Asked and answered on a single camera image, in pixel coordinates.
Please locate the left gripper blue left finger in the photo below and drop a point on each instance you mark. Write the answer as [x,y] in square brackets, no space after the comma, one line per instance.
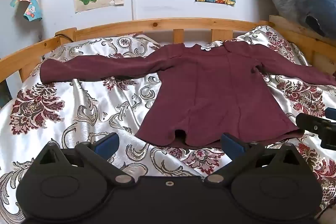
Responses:
[96,156]

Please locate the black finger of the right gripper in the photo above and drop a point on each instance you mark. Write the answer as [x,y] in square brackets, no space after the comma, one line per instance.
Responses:
[325,129]

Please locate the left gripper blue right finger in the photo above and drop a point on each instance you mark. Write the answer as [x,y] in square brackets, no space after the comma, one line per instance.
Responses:
[242,156]

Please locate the maroon long-sleeve top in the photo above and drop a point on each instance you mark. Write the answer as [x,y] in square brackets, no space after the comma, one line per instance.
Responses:
[203,94]

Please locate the floral satin bedspread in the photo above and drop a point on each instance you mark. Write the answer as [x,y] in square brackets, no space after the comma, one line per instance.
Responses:
[69,113]

